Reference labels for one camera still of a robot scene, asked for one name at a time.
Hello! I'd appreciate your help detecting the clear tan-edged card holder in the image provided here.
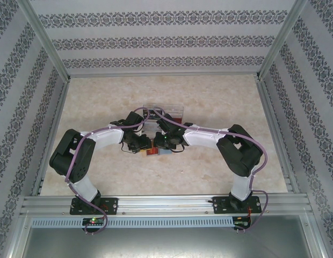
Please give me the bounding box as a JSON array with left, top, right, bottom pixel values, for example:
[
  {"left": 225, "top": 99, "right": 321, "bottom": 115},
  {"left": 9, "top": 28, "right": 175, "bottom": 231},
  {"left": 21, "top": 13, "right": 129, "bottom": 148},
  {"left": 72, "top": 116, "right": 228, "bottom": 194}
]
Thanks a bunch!
[{"left": 141, "top": 146, "right": 175, "bottom": 159}]

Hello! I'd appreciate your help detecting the clear acrylic card stand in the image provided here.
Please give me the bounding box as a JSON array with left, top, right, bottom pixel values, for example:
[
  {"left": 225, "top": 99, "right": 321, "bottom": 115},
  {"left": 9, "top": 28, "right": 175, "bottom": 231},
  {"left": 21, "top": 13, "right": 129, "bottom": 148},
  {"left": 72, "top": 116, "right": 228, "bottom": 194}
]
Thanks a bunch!
[{"left": 143, "top": 103, "right": 185, "bottom": 135}]

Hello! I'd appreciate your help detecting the controller board with LED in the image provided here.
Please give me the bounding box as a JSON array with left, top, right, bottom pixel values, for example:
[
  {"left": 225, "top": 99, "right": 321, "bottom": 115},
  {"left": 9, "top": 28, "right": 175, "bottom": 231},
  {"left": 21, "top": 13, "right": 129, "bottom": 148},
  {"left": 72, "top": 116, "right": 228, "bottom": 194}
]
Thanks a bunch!
[
  {"left": 82, "top": 217, "right": 106, "bottom": 227},
  {"left": 234, "top": 216, "right": 252, "bottom": 231}
]

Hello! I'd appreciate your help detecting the grey sheet metal panel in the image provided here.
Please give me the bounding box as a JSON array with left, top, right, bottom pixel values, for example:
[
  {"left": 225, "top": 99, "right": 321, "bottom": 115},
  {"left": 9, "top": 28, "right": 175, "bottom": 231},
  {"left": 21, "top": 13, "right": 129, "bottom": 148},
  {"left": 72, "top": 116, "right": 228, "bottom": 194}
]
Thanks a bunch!
[{"left": 21, "top": 227, "right": 324, "bottom": 258}]

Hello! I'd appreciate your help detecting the thin black left gripper wire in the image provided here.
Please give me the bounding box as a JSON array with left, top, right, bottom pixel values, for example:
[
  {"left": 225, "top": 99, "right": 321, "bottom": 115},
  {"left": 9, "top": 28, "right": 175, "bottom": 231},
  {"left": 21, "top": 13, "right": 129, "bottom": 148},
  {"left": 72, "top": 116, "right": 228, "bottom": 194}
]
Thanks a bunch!
[{"left": 120, "top": 144, "right": 138, "bottom": 156}]

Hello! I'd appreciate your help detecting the thin black gripper wire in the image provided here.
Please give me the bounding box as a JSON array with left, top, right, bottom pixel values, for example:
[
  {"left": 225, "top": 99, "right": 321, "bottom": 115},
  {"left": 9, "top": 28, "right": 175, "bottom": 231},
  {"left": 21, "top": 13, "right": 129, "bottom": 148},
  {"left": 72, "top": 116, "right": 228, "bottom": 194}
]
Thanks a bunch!
[
  {"left": 169, "top": 144, "right": 187, "bottom": 154},
  {"left": 120, "top": 144, "right": 138, "bottom": 156}
]

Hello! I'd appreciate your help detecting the thin black right gripper wire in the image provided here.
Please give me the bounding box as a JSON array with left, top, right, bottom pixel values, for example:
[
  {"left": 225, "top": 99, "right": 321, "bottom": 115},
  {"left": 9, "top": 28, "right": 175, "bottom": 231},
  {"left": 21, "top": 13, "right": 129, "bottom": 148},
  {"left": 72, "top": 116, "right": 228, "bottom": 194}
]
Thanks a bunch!
[{"left": 169, "top": 144, "right": 187, "bottom": 154}]

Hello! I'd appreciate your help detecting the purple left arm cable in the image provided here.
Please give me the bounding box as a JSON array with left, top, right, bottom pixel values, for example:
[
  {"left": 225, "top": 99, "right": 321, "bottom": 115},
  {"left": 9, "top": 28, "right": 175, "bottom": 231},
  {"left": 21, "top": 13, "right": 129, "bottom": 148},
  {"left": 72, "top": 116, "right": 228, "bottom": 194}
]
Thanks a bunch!
[{"left": 64, "top": 106, "right": 149, "bottom": 237}]

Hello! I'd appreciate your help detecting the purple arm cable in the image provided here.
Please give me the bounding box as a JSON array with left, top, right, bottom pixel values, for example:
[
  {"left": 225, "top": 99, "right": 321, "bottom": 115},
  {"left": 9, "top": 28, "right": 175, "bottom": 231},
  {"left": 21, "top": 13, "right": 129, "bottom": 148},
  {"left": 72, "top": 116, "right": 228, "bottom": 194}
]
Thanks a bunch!
[
  {"left": 64, "top": 106, "right": 149, "bottom": 237},
  {"left": 153, "top": 106, "right": 269, "bottom": 234}
]

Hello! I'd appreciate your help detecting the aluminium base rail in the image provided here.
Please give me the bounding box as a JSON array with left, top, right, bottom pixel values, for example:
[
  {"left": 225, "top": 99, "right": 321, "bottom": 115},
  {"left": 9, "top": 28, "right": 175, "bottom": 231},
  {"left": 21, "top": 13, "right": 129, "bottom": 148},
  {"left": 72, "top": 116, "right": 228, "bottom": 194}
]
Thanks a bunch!
[{"left": 20, "top": 195, "right": 310, "bottom": 216}]

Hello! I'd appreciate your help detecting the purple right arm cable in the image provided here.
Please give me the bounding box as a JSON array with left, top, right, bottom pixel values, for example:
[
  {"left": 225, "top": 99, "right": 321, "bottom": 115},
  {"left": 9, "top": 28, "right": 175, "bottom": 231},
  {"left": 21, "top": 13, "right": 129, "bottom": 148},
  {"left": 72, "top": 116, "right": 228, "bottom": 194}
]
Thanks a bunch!
[{"left": 153, "top": 106, "right": 269, "bottom": 234}]

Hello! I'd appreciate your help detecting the grey slotted cable duct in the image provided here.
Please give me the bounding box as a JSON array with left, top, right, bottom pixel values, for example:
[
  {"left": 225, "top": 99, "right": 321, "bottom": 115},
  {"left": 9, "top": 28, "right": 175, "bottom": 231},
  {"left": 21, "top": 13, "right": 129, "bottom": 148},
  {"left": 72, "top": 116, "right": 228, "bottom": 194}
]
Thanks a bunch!
[{"left": 30, "top": 216, "right": 235, "bottom": 228}]

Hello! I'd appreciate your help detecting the aluminium frame side rail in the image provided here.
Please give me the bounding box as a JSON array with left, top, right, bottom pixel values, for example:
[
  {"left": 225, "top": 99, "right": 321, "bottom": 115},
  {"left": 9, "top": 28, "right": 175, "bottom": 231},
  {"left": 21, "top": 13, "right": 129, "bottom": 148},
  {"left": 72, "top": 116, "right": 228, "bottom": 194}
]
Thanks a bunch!
[
  {"left": 255, "top": 77, "right": 295, "bottom": 194},
  {"left": 31, "top": 79, "right": 70, "bottom": 196}
]

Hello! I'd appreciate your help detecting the aluminium frame post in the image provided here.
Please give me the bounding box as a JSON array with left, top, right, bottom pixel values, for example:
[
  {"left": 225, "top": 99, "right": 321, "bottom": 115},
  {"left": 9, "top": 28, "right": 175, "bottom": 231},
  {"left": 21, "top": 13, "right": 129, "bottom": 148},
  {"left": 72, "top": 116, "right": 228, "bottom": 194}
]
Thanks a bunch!
[
  {"left": 20, "top": 0, "right": 71, "bottom": 83},
  {"left": 4, "top": 211, "right": 32, "bottom": 258},
  {"left": 254, "top": 0, "right": 316, "bottom": 81},
  {"left": 300, "top": 212, "right": 330, "bottom": 258}
]

